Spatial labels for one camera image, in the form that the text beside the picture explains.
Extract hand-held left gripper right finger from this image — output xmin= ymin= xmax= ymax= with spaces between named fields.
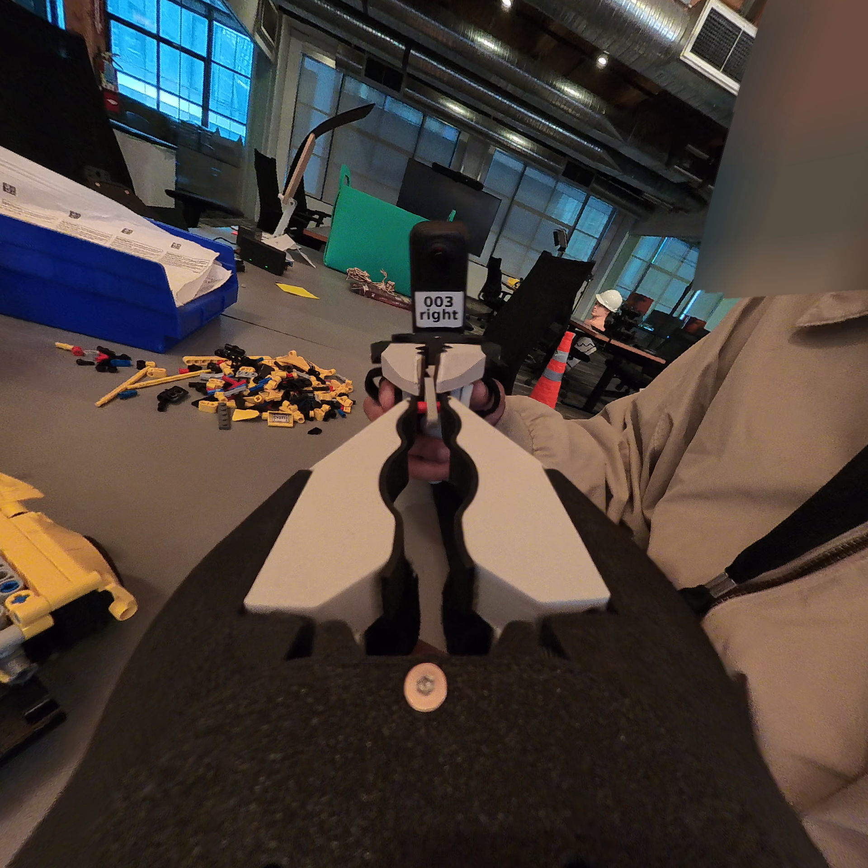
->
xmin=439 ymin=399 xmax=611 ymax=640

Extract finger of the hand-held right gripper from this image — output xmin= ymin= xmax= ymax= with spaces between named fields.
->
xmin=380 ymin=342 xmax=429 ymax=401
xmin=433 ymin=350 xmax=488 ymax=396

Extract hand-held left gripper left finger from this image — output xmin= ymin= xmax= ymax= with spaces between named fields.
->
xmin=243 ymin=399 xmax=416 ymax=655

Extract person's right forearm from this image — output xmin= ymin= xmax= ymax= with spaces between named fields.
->
xmin=498 ymin=366 xmax=747 ymax=552

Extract wooden desk lamp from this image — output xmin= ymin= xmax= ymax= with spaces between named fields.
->
xmin=270 ymin=102 xmax=377 ymax=269

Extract person's right hand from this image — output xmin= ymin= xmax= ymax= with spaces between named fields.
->
xmin=363 ymin=383 xmax=454 ymax=484

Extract small wooden model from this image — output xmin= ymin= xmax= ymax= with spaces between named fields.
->
xmin=345 ymin=267 xmax=416 ymax=311

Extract black monitor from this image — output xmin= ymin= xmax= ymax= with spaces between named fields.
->
xmin=396 ymin=159 xmax=503 ymax=258

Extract green folding board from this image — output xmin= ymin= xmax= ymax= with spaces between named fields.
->
xmin=323 ymin=164 xmax=430 ymax=279

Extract orange traffic cone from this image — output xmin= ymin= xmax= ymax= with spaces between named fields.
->
xmin=528 ymin=330 xmax=578 ymax=410

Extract black office chair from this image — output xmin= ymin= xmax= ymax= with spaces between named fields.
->
xmin=484 ymin=250 xmax=597 ymax=396
xmin=254 ymin=148 xmax=328 ymax=240

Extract pile of yellow black bricks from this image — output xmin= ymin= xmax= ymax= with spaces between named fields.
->
xmin=95 ymin=344 xmax=358 ymax=435

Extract black electronic box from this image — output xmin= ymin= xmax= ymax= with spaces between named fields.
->
xmin=235 ymin=226 xmax=290 ymax=276

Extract yellow toy brick car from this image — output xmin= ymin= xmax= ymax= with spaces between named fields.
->
xmin=0 ymin=472 xmax=139 ymax=762

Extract red and black brick pins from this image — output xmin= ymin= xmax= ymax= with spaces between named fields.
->
xmin=55 ymin=340 xmax=147 ymax=374

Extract person's beige jacket torso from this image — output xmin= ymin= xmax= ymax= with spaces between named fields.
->
xmin=647 ymin=292 xmax=868 ymax=865

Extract blue storage bin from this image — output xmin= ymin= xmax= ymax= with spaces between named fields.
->
xmin=0 ymin=202 xmax=240 ymax=354

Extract white paper sheets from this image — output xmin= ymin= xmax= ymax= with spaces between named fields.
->
xmin=0 ymin=145 xmax=233 ymax=307

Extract white air vent grille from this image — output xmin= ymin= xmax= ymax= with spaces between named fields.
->
xmin=679 ymin=0 xmax=760 ymax=93

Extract black display panel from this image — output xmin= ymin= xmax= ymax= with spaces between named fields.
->
xmin=0 ymin=7 xmax=138 ymax=206

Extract silver ventilation duct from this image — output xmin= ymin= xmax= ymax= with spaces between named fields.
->
xmin=285 ymin=0 xmax=701 ymax=138

